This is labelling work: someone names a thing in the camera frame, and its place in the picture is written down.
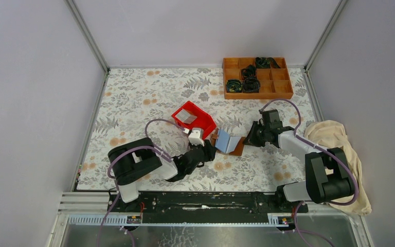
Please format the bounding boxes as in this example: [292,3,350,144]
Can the dark floral rolled cloth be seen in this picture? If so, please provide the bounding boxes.
[226,79,243,93]

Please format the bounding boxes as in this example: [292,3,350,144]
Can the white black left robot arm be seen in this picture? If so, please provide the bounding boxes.
[107,137,217,211]

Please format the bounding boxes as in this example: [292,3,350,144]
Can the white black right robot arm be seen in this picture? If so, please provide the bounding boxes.
[243,110,359,212]

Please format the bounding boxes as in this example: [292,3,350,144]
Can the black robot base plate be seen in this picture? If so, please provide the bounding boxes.
[107,191,298,224]

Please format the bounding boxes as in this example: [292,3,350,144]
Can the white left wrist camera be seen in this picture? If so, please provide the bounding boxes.
[183,128,205,147]

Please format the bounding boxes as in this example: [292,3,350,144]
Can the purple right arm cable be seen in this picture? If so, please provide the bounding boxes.
[259,99,360,247]

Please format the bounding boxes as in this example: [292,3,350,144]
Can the brown leather card holder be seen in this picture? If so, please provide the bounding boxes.
[210,128,246,156]

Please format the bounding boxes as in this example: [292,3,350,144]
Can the beige crumpled cloth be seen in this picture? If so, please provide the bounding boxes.
[304,120,372,216]

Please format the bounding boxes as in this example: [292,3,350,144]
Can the wooden compartment tray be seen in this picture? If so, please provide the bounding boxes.
[223,57,294,99]

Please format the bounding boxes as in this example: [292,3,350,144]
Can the floral patterned table mat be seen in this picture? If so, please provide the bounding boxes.
[76,68,315,192]

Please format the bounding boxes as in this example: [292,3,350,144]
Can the red plastic bin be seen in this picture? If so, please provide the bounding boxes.
[171,101,217,139]

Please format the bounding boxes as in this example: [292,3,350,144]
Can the stack of credit cards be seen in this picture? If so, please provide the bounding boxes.
[176,109,197,124]

